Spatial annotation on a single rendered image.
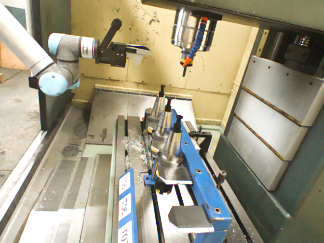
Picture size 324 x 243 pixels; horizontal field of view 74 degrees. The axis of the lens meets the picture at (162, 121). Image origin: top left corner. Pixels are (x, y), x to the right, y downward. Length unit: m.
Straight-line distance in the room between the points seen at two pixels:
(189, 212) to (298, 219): 0.78
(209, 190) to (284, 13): 0.46
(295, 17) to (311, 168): 0.56
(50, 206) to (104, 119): 0.89
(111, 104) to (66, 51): 1.05
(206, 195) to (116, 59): 0.60
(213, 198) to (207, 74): 1.71
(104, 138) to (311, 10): 1.38
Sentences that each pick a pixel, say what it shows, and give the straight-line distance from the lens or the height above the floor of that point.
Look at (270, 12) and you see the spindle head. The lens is 0.64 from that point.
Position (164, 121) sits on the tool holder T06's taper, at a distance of 0.57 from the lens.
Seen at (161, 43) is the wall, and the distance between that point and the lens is 1.91.
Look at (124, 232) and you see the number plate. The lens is 0.71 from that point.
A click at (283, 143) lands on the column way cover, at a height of 1.13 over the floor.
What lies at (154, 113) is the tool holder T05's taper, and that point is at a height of 1.24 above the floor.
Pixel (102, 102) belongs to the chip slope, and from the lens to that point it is 1.88.
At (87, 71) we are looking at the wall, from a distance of 1.95.
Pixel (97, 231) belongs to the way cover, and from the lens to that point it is 0.93.
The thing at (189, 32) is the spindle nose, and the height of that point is 1.48.
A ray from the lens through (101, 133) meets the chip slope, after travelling 1.68.
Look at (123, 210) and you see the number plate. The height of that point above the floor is 0.93.
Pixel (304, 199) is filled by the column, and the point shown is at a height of 0.98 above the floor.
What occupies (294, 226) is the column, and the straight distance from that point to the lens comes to 1.16.
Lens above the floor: 1.51
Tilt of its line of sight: 25 degrees down
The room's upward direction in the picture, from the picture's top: 11 degrees clockwise
